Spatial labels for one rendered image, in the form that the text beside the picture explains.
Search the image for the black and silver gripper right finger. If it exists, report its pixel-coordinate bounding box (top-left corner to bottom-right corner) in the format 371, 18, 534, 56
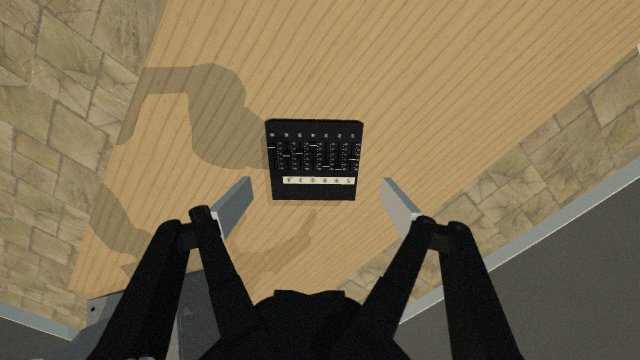
328, 177, 525, 360

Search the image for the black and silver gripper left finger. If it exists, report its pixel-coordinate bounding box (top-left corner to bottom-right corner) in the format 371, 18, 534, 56
86, 176, 278, 360

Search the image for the black lighting desk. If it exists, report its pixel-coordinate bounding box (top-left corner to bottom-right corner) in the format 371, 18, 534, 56
265, 119, 364, 201

